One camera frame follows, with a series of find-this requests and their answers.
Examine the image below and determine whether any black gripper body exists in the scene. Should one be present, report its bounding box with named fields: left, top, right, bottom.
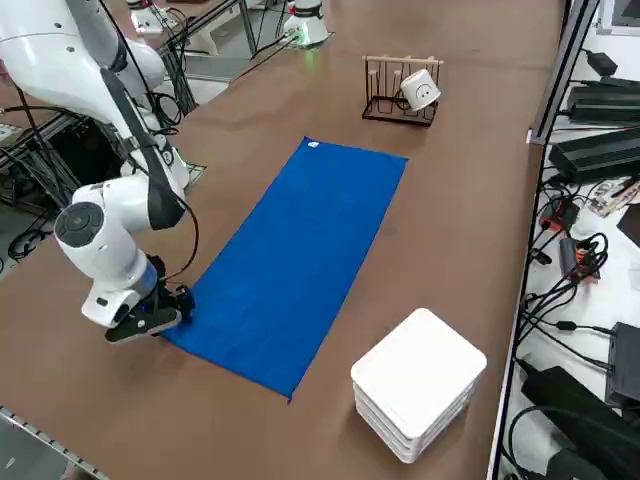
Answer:
left=144, top=253, right=177, bottom=312

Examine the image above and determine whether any blue towel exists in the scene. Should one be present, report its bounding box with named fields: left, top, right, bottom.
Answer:
left=158, top=135, right=411, bottom=404

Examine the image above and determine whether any white smiley face cup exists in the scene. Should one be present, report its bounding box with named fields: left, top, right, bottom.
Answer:
left=398, top=69, right=443, bottom=112

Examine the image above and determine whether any black hub with red ports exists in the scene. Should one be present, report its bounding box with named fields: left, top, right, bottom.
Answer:
left=542, top=197, right=581, bottom=232

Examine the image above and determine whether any grey adapter with orange plugs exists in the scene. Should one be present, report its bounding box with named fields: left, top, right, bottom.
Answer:
left=558, top=237, right=609, bottom=284

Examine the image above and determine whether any long ribbed black power brick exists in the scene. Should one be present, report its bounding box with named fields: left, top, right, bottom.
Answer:
left=548, top=127, right=640, bottom=184

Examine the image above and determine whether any bare circuit board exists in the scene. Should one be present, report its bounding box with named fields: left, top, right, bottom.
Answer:
left=589, top=177, right=640, bottom=219

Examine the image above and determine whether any black box device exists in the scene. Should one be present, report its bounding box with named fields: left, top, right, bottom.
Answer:
left=604, top=322, right=640, bottom=406

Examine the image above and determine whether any flat black power brick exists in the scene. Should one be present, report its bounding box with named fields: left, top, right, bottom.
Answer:
left=567, top=84, right=640, bottom=126

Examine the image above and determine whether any small black power adapter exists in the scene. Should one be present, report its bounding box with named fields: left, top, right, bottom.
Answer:
left=584, top=49, right=620, bottom=76

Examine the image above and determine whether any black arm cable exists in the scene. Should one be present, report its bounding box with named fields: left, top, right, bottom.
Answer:
left=64, top=0, right=201, bottom=286

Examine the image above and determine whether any black wire cup rack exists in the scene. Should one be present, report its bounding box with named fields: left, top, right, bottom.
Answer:
left=361, top=53, right=446, bottom=128

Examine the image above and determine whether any aluminium profile post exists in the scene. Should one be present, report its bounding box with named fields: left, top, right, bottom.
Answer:
left=527, top=0, right=601, bottom=146

